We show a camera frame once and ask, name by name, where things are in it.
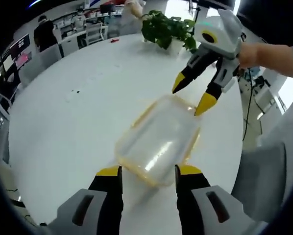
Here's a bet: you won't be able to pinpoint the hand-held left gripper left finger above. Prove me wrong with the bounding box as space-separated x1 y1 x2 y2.
48 165 124 235

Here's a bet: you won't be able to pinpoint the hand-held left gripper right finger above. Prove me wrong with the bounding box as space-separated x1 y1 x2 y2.
174 164 247 235

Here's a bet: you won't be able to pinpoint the clear plastic box yellow buckles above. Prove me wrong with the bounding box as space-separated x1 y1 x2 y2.
114 94 201 188

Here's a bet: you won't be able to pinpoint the person's right hand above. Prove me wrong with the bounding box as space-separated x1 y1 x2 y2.
237 43 262 71

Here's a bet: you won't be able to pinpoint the white plant pot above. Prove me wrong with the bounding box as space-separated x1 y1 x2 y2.
170 39 188 51

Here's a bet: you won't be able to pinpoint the green potted plant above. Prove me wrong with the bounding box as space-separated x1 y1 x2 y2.
141 9 198 53

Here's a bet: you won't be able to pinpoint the grey office chair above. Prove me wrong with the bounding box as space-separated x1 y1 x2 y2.
232 97 293 221

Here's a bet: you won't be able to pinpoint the dark computer monitor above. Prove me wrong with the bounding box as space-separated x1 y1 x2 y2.
99 4 117 14

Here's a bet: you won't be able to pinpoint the white office chair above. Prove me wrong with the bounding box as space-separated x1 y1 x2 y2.
85 23 108 45

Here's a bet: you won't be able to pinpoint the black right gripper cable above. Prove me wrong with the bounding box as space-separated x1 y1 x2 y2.
238 67 254 142

